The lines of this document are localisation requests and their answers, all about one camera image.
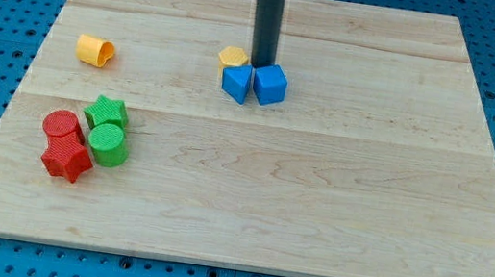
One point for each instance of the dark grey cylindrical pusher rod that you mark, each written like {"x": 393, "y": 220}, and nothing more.
{"x": 267, "y": 27}

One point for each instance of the yellow hexagon block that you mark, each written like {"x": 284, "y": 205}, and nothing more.
{"x": 232, "y": 56}

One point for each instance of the blue cube block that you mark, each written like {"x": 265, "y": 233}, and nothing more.
{"x": 270, "y": 84}

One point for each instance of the blue triangle block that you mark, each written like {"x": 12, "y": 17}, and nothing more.
{"x": 236, "y": 82}

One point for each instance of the green star block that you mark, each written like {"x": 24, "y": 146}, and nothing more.
{"x": 106, "y": 110}

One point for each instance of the wooden board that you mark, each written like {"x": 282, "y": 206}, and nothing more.
{"x": 378, "y": 163}

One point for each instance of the green cylinder block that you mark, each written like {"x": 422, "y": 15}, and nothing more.
{"x": 108, "y": 145}

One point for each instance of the red cylinder block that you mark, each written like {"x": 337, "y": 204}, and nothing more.
{"x": 61, "y": 123}

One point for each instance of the red star block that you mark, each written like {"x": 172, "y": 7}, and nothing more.
{"x": 66, "y": 157}

